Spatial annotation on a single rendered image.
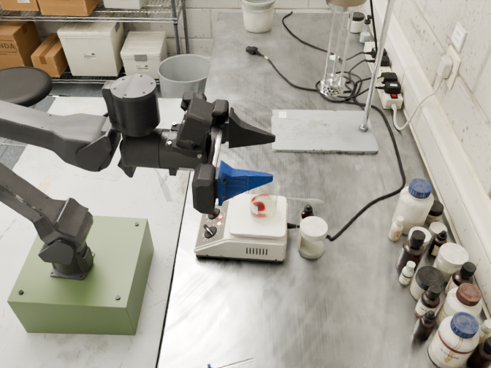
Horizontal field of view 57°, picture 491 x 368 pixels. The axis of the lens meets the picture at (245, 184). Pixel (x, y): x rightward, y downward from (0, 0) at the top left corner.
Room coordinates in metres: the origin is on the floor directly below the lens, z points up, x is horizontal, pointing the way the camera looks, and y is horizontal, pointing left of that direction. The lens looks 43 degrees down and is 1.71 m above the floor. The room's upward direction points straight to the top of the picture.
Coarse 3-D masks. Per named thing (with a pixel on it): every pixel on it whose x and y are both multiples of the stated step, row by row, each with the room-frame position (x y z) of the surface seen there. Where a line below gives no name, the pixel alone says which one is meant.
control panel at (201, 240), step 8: (224, 208) 0.71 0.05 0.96; (224, 216) 0.69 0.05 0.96; (200, 224) 0.69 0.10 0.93; (208, 224) 0.68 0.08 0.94; (216, 224) 0.67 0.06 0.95; (224, 224) 0.66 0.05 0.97; (200, 232) 0.67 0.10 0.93; (216, 232) 0.65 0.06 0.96; (200, 240) 0.64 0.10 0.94; (208, 240) 0.63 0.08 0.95; (216, 240) 0.62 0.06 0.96
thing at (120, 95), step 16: (128, 80) 0.51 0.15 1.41; (144, 80) 0.51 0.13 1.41; (112, 96) 0.49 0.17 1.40; (128, 96) 0.47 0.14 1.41; (144, 96) 0.48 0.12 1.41; (112, 112) 0.49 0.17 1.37; (128, 112) 0.47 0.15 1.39; (144, 112) 0.48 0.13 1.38; (112, 128) 0.48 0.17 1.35; (128, 128) 0.47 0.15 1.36; (144, 128) 0.48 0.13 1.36; (96, 144) 0.47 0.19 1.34; (112, 144) 0.47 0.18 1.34; (80, 160) 0.47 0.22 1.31; (96, 160) 0.47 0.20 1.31
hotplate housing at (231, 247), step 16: (288, 224) 0.69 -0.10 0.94; (224, 240) 0.62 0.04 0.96; (240, 240) 0.62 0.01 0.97; (256, 240) 0.61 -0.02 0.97; (272, 240) 0.61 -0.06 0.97; (208, 256) 0.62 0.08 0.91; (224, 256) 0.61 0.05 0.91; (240, 256) 0.61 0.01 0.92; (256, 256) 0.61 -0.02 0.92; (272, 256) 0.61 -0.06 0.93
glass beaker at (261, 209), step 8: (272, 184) 0.70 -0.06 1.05; (256, 192) 0.70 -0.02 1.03; (264, 192) 0.70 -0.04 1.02; (272, 192) 0.70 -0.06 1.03; (256, 200) 0.65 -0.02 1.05; (264, 200) 0.65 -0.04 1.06; (272, 200) 0.65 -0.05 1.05; (256, 208) 0.65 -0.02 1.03; (264, 208) 0.65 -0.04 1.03; (272, 208) 0.65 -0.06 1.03; (256, 216) 0.65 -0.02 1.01; (264, 216) 0.65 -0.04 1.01; (272, 216) 0.65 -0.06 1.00
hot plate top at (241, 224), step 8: (240, 200) 0.71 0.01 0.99; (248, 200) 0.71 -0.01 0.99; (280, 200) 0.71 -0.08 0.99; (232, 208) 0.69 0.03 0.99; (240, 208) 0.69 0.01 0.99; (248, 208) 0.69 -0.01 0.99; (280, 208) 0.69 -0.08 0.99; (232, 216) 0.67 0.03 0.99; (240, 216) 0.67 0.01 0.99; (248, 216) 0.67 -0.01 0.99; (280, 216) 0.67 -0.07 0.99; (232, 224) 0.64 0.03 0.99; (240, 224) 0.64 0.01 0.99; (248, 224) 0.64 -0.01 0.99; (256, 224) 0.64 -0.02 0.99; (264, 224) 0.64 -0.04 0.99; (272, 224) 0.64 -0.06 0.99; (280, 224) 0.64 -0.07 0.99; (232, 232) 0.62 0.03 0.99; (240, 232) 0.62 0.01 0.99; (248, 232) 0.62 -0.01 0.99; (256, 232) 0.62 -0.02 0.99; (264, 232) 0.62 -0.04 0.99; (272, 232) 0.62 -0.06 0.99; (280, 232) 0.62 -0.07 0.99
